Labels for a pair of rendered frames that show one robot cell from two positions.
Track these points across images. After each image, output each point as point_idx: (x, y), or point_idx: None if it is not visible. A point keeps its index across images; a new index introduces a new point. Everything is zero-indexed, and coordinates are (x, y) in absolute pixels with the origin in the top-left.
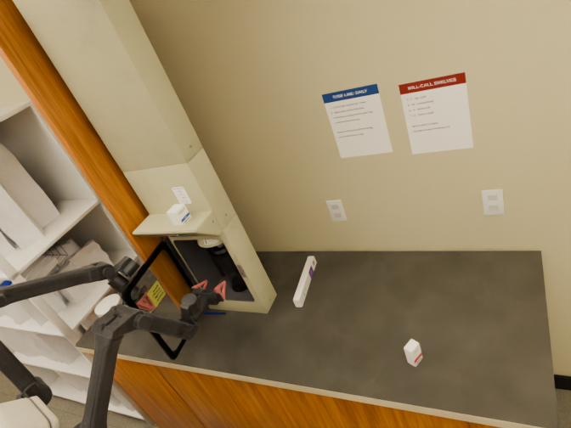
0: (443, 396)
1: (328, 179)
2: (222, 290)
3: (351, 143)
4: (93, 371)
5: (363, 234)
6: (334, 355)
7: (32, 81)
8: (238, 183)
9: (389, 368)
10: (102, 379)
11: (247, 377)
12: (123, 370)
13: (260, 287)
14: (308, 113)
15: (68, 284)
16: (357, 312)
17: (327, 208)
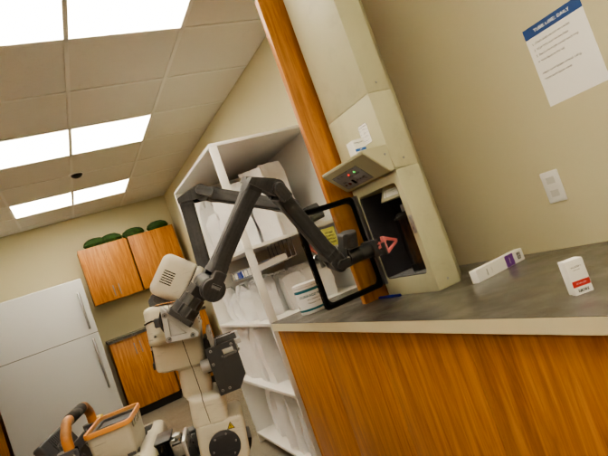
0: (593, 308)
1: (539, 141)
2: (390, 246)
3: (559, 82)
4: (231, 213)
5: (591, 220)
6: (483, 301)
7: (279, 47)
8: (449, 171)
9: (540, 300)
10: (233, 218)
11: (383, 322)
12: (301, 362)
13: (434, 254)
14: (511, 60)
15: (260, 203)
16: (539, 277)
17: (542, 185)
